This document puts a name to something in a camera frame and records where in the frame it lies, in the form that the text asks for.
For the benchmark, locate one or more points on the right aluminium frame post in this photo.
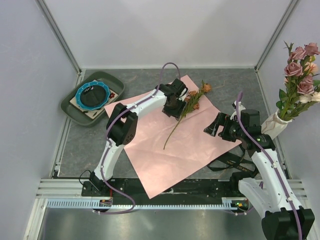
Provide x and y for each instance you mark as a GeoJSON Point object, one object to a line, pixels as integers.
{"type": "Point", "coordinates": [276, 33]}

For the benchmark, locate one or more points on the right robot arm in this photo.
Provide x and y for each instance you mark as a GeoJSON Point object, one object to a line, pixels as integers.
{"type": "Point", "coordinates": [283, 217]}

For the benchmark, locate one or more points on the orange dried flower spray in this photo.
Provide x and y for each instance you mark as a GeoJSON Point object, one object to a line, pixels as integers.
{"type": "Point", "coordinates": [192, 103]}

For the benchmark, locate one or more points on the dark green tray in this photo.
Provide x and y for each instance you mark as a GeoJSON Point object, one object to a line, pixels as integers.
{"type": "Point", "coordinates": [78, 117]}

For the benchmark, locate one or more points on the cream rosebud spray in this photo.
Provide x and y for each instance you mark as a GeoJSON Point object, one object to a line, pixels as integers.
{"type": "Point", "coordinates": [299, 104]}

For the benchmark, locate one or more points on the left aluminium frame post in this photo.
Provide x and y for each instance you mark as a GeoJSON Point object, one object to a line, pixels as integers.
{"type": "Point", "coordinates": [58, 34]}

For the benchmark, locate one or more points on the blue rimmed black plate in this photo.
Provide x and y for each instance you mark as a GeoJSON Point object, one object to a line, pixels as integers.
{"type": "Point", "coordinates": [92, 95]}

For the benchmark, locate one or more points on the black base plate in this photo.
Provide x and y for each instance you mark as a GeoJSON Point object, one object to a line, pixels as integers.
{"type": "Point", "coordinates": [186, 192]}

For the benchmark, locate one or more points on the white ceramic vase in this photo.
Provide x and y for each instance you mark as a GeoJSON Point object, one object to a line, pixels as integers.
{"type": "Point", "coordinates": [274, 125]}

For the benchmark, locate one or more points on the aluminium frame post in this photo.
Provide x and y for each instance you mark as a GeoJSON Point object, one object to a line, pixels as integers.
{"type": "Point", "coordinates": [58, 34]}
{"type": "Point", "coordinates": [276, 33]}

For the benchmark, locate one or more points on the aluminium front rail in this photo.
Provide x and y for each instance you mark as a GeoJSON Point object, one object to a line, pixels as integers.
{"type": "Point", "coordinates": [72, 189]}

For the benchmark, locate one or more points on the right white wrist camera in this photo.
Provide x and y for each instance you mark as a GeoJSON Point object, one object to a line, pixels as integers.
{"type": "Point", "coordinates": [238, 108]}

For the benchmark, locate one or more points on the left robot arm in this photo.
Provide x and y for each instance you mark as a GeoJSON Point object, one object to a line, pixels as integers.
{"type": "Point", "coordinates": [122, 126]}

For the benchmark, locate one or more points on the light blue cable duct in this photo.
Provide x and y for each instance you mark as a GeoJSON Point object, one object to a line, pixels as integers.
{"type": "Point", "coordinates": [68, 203]}

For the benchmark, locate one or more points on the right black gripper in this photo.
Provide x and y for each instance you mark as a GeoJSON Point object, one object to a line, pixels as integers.
{"type": "Point", "coordinates": [223, 119]}

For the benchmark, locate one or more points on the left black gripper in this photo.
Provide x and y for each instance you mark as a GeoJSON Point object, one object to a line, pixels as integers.
{"type": "Point", "coordinates": [177, 113]}

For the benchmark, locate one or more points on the purple flower bouquet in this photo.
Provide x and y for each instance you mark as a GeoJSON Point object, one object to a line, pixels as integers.
{"type": "Point", "coordinates": [165, 151]}

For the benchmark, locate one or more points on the black ribbon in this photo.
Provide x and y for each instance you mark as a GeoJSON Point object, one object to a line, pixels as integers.
{"type": "Point", "coordinates": [233, 161]}

